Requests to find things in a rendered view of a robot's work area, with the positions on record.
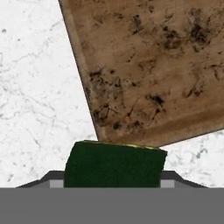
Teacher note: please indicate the green sponge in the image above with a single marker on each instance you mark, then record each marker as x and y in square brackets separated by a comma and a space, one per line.
[113, 166]

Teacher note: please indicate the brown wooden cutting board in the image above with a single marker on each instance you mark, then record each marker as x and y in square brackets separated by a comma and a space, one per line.
[145, 67]

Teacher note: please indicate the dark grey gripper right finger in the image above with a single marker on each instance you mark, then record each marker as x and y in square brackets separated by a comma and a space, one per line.
[170, 179]

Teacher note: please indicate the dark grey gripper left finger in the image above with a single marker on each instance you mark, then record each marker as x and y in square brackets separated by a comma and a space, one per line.
[52, 179]

